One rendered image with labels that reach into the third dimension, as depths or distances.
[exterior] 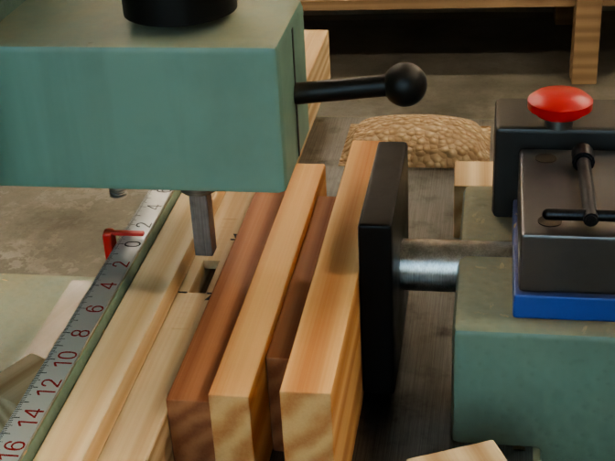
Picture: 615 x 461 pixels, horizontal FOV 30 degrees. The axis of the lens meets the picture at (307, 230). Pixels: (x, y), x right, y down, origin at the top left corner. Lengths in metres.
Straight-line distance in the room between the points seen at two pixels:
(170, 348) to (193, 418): 0.05
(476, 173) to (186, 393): 0.27
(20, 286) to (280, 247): 0.35
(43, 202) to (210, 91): 2.36
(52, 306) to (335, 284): 0.38
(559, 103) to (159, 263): 0.21
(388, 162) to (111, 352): 0.16
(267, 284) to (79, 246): 2.10
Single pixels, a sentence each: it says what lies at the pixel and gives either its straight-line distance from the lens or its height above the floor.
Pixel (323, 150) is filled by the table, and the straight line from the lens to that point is 0.79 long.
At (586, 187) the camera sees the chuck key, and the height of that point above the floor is 1.01.
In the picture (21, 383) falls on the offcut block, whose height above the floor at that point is 0.84.
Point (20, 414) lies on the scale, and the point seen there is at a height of 0.96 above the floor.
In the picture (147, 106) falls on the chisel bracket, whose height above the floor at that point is 1.04.
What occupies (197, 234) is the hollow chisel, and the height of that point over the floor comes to 0.96.
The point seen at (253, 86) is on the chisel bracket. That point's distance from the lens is 0.49.
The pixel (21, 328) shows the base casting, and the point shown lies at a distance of 0.82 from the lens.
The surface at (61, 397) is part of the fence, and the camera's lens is 0.48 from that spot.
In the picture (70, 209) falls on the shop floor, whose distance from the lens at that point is 2.80.
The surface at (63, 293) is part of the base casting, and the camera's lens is 0.86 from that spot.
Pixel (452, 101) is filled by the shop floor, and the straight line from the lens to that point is 3.26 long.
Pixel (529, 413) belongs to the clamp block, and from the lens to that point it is 0.51.
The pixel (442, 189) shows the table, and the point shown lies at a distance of 0.74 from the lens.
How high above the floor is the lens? 1.23
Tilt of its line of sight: 28 degrees down
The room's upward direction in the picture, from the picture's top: 3 degrees counter-clockwise
